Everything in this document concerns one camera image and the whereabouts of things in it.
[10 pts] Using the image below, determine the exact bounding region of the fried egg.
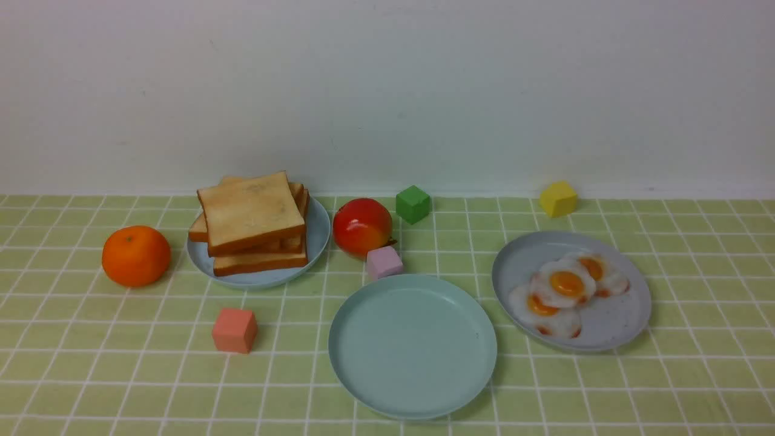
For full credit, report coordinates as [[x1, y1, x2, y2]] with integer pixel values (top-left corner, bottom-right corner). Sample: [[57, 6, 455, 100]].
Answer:
[[529, 259, 597, 309], [562, 251, 630, 298], [507, 285, 582, 339]]

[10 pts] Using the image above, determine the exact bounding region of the yellow cube block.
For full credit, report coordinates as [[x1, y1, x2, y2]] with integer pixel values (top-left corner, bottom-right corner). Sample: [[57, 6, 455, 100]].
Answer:
[[539, 181, 578, 219]]

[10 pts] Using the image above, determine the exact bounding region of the pink-lilac cube block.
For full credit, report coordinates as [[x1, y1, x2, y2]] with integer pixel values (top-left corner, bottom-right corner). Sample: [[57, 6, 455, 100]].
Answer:
[[366, 246, 404, 281]]

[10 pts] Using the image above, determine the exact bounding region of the green cube block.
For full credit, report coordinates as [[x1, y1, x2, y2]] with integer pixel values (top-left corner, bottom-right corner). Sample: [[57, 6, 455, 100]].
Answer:
[[395, 185, 432, 225]]

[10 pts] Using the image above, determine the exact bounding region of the teal empty plate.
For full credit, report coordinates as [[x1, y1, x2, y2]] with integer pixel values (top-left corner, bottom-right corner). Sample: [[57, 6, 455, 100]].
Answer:
[[328, 275, 498, 420]]

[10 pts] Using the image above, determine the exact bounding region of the light blue bread plate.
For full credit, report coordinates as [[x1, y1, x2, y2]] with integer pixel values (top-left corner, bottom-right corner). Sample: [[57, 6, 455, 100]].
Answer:
[[185, 196, 332, 289]]

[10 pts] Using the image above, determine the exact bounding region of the orange mandarin fruit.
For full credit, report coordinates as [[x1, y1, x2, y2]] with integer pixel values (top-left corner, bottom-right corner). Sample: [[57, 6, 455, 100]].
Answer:
[[101, 225, 172, 288]]

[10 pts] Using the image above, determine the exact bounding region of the grey-blue egg plate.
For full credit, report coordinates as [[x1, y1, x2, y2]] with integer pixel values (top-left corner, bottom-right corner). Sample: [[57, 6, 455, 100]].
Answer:
[[492, 231, 651, 352]]

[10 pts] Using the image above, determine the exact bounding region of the salmon cube block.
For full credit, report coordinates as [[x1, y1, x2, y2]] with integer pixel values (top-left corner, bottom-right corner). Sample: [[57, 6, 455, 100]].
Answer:
[[211, 308, 259, 354]]

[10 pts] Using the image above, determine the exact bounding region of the red apple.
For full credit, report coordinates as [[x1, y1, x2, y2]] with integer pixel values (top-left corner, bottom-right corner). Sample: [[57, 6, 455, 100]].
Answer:
[[332, 197, 397, 260]]

